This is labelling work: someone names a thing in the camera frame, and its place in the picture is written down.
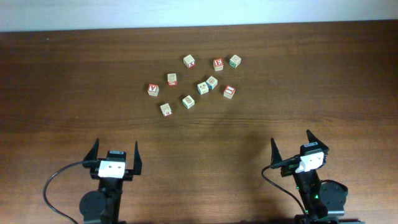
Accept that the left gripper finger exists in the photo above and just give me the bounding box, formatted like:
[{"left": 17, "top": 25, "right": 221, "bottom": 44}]
[
  {"left": 82, "top": 138, "right": 100, "bottom": 169},
  {"left": 133, "top": 142, "right": 142, "bottom": 175}
]

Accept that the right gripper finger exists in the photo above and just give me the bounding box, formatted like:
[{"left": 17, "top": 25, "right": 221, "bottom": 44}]
[
  {"left": 271, "top": 138, "right": 282, "bottom": 165},
  {"left": 306, "top": 129, "right": 329, "bottom": 154}
]

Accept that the wooden block red edge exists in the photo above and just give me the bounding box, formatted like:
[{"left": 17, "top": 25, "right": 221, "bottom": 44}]
[{"left": 160, "top": 103, "right": 172, "bottom": 117}]

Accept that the red letter V block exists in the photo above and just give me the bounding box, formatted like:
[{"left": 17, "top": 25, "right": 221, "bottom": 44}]
[{"left": 147, "top": 83, "right": 159, "bottom": 96}]

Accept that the wooden block red bottom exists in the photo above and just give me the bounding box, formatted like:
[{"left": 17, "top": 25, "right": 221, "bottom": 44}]
[{"left": 167, "top": 73, "right": 178, "bottom": 86}]

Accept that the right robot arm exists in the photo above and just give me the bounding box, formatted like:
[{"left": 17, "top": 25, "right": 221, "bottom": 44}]
[{"left": 268, "top": 130, "right": 348, "bottom": 223}]

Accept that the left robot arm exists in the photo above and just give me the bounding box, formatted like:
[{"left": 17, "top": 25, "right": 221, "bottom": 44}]
[{"left": 79, "top": 140, "right": 142, "bottom": 224}]

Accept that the wooden block pineapple picture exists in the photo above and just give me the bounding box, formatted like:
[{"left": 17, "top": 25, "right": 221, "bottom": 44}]
[{"left": 182, "top": 95, "right": 195, "bottom": 110}]

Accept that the red letter I block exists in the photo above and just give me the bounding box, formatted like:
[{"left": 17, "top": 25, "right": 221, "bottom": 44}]
[{"left": 223, "top": 85, "right": 236, "bottom": 99}]

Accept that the wooden block blue S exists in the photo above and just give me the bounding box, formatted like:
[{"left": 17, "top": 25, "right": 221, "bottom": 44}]
[{"left": 197, "top": 82, "right": 209, "bottom": 95}]

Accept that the wooden block shell picture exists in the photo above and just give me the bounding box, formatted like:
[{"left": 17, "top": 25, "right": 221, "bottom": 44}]
[{"left": 206, "top": 76, "right": 218, "bottom": 90}]

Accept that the wooden block green side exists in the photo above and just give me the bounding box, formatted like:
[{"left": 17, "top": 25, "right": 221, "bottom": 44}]
[{"left": 229, "top": 55, "right": 242, "bottom": 68}]

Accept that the red letter E block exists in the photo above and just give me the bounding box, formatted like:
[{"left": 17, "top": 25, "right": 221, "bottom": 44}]
[{"left": 213, "top": 58, "right": 224, "bottom": 72}]

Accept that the wooden block red side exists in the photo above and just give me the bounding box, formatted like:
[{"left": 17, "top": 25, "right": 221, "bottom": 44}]
[{"left": 183, "top": 55, "right": 196, "bottom": 68}]

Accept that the left black camera cable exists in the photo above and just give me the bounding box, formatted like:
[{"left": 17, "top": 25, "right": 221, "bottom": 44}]
[{"left": 42, "top": 160, "right": 100, "bottom": 224}]

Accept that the black camera cable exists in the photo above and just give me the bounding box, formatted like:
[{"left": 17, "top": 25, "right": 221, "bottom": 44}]
[
  {"left": 42, "top": 160, "right": 100, "bottom": 224},
  {"left": 261, "top": 157, "right": 310, "bottom": 222}
]

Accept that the right black camera cable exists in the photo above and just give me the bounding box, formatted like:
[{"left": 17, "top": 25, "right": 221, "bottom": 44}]
[{"left": 261, "top": 157, "right": 310, "bottom": 222}]

